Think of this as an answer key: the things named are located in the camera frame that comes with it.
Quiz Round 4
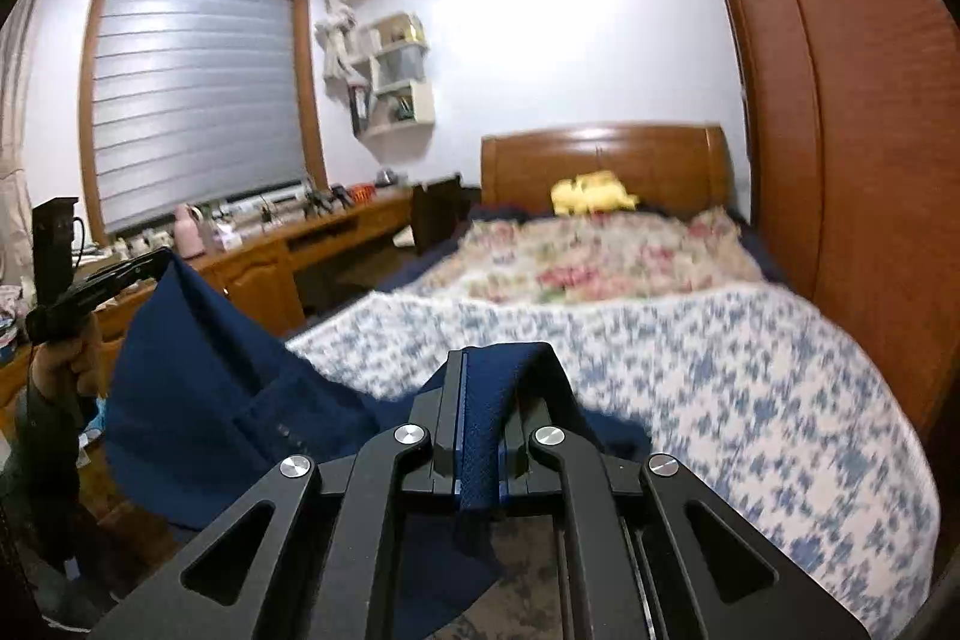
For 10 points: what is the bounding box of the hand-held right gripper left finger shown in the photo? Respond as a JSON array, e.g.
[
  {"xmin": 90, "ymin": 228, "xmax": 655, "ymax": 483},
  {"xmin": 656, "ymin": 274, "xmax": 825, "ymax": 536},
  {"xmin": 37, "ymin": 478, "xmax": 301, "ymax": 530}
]
[{"xmin": 90, "ymin": 347, "xmax": 472, "ymax": 640}]

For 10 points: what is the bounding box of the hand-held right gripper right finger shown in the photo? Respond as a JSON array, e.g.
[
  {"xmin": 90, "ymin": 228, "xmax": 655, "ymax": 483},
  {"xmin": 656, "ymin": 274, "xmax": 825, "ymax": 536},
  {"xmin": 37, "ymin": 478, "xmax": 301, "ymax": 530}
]
[{"xmin": 501, "ymin": 396, "xmax": 872, "ymax": 640}]

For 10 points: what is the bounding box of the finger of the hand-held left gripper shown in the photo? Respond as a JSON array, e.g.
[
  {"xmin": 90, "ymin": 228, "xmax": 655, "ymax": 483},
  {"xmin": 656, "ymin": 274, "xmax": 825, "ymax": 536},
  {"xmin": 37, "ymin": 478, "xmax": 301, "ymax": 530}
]
[{"xmin": 73, "ymin": 247, "xmax": 175, "ymax": 312}]

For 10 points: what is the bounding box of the navy blue suit jacket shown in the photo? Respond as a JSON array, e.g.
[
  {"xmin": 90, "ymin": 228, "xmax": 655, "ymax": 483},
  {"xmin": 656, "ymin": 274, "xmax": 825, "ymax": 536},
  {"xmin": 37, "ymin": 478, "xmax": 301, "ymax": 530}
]
[{"xmin": 101, "ymin": 250, "xmax": 653, "ymax": 640}]

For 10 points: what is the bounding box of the person's left hand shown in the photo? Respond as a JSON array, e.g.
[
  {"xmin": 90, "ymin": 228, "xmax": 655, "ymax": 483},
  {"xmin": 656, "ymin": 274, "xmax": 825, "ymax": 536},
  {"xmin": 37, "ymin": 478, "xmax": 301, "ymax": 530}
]
[{"xmin": 28, "ymin": 313, "xmax": 102, "ymax": 420}]

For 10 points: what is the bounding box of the beige curtain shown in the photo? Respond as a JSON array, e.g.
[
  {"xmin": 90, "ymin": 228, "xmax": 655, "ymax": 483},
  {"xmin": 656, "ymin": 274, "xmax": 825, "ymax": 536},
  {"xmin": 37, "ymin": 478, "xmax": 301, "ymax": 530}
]
[{"xmin": 0, "ymin": 10, "xmax": 38, "ymax": 341}]

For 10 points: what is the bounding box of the pink kettle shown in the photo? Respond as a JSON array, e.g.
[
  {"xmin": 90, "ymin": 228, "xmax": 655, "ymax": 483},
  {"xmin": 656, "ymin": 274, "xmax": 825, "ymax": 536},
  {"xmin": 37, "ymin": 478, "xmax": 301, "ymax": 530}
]
[{"xmin": 174, "ymin": 203, "xmax": 207, "ymax": 258}]

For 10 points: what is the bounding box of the wooden desk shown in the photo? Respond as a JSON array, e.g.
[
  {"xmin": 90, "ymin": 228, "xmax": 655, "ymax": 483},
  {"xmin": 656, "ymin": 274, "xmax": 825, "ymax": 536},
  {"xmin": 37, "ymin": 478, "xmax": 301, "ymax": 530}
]
[{"xmin": 0, "ymin": 186, "xmax": 417, "ymax": 401}]

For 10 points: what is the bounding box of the grey window blind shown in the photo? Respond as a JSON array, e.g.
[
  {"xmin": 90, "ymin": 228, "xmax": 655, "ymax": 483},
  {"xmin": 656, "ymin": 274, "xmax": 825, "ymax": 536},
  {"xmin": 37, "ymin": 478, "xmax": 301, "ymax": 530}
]
[{"xmin": 90, "ymin": 0, "xmax": 308, "ymax": 232}]

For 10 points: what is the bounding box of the blue floral white blanket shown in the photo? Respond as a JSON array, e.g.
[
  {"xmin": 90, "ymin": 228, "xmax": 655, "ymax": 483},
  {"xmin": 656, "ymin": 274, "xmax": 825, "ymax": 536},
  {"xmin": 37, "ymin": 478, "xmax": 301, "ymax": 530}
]
[{"xmin": 289, "ymin": 283, "xmax": 942, "ymax": 640}]

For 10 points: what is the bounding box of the dark desk chair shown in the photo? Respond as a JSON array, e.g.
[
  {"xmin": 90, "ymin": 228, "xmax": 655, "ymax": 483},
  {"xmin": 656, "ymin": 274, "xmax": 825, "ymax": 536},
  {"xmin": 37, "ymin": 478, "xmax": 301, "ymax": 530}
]
[{"xmin": 411, "ymin": 175, "xmax": 464, "ymax": 255}]

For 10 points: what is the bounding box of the beige red floral quilt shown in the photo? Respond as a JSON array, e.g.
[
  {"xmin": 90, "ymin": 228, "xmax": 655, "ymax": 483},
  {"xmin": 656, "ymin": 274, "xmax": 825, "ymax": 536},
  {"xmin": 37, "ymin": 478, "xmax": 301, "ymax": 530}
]
[{"xmin": 416, "ymin": 208, "xmax": 766, "ymax": 303}]

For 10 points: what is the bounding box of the black device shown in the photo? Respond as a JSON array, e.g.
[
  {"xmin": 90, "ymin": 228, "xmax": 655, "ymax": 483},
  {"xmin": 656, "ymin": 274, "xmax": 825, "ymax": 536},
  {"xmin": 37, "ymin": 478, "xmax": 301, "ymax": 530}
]
[{"xmin": 304, "ymin": 184, "xmax": 353, "ymax": 215}]

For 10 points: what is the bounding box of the yellow plush toy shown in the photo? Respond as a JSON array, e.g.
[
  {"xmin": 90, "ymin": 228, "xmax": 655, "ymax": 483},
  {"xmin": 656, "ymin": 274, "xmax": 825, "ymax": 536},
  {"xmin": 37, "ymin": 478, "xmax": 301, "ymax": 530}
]
[{"xmin": 551, "ymin": 171, "xmax": 640, "ymax": 213}]

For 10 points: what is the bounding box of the wooden bed headboard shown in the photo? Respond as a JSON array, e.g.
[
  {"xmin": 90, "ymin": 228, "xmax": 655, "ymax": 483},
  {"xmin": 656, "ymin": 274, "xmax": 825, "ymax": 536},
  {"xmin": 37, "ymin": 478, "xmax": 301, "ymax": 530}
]
[{"xmin": 480, "ymin": 122, "xmax": 736, "ymax": 213}]

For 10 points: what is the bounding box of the tied white curtain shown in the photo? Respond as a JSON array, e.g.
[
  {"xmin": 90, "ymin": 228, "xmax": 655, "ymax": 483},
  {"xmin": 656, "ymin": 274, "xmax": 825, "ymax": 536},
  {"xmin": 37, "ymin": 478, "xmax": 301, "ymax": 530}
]
[{"xmin": 313, "ymin": 0, "xmax": 372, "ymax": 86}]

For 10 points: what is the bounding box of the wooden louvered wardrobe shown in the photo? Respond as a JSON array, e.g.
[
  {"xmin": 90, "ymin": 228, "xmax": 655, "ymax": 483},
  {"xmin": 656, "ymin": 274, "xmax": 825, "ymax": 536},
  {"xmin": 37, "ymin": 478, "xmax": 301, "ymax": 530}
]
[{"xmin": 697, "ymin": 0, "xmax": 960, "ymax": 453}]

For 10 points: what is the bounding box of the wooden window frame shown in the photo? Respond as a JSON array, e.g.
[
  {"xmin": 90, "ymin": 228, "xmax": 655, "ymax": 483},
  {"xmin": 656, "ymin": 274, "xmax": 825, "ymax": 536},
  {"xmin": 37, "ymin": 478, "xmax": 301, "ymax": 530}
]
[{"xmin": 79, "ymin": 0, "xmax": 331, "ymax": 236}]

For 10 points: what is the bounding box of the white wall shelf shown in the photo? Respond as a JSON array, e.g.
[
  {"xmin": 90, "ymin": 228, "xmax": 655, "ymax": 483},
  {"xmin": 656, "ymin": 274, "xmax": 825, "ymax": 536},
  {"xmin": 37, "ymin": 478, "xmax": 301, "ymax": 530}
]
[{"xmin": 349, "ymin": 11, "xmax": 438, "ymax": 140}]

